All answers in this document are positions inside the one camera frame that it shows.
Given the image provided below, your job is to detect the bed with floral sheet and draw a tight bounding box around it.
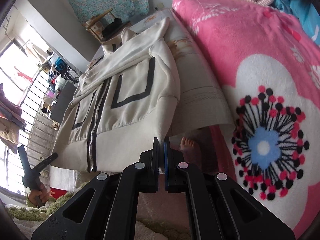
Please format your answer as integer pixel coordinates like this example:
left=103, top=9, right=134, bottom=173
left=49, top=8, right=237, bottom=193

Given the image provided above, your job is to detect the black bag on chair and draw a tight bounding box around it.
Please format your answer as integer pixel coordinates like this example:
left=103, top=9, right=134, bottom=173
left=102, top=18, right=123, bottom=40

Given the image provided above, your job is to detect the wheelchair with blue bag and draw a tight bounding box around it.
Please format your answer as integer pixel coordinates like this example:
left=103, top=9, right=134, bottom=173
left=48, top=57, right=79, bottom=93

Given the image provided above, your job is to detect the dark grey low cabinet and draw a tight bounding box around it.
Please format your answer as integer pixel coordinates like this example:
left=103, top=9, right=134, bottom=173
left=50, top=82, right=76, bottom=123

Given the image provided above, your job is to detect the wooden chair dark seat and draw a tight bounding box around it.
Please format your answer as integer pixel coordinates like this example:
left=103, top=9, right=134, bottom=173
left=84, top=8, right=132, bottom=44

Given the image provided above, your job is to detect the metal balcony railing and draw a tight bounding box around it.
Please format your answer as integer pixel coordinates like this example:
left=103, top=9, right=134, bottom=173
left=1, top=70, right=56, bottom=195

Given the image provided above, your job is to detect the cream zip jacket black trim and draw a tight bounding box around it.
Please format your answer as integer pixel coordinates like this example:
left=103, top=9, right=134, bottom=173
left=53, top=18, right=180, bottom=172

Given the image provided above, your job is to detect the person's left hand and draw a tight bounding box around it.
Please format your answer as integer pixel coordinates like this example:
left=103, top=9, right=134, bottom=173
left=28, top=182, right=51, bottom=207

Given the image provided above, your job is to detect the beige hanging coat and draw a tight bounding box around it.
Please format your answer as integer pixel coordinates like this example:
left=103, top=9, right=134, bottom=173
left=0, top=117, right=20, bottom=145

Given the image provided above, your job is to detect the red box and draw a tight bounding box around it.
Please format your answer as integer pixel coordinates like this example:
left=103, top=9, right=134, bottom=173
left=50, top=187, right=67, bottom=199

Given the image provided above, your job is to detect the pink floral fleece blanket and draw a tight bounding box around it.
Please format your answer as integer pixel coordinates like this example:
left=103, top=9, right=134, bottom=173
left=172, top=0, right=319, bottom=238

